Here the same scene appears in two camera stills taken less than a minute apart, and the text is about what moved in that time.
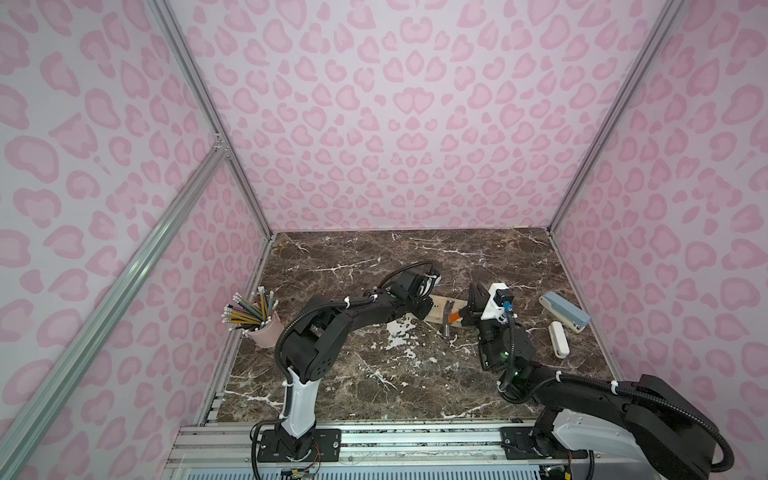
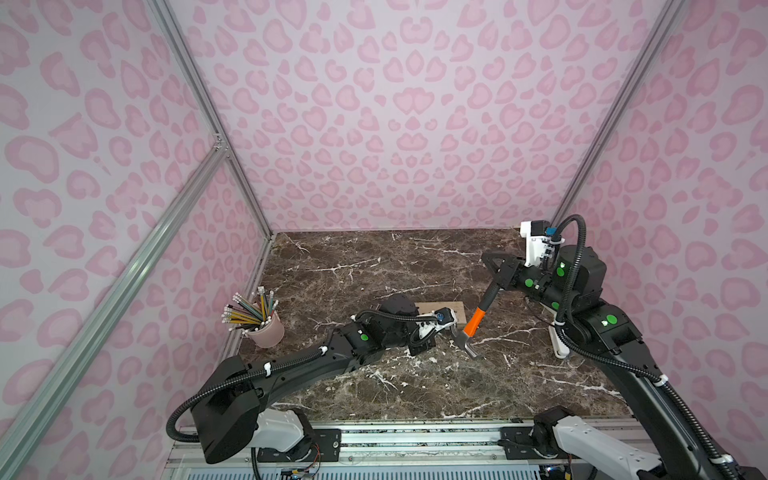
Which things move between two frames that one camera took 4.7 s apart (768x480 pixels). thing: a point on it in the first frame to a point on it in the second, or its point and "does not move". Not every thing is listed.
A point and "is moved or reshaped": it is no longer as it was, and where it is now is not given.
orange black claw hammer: (449, 318) is moved or reshaped
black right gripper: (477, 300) to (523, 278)
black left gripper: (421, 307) to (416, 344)
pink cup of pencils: (256, 317) does not move
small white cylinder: (559, 340) does not move
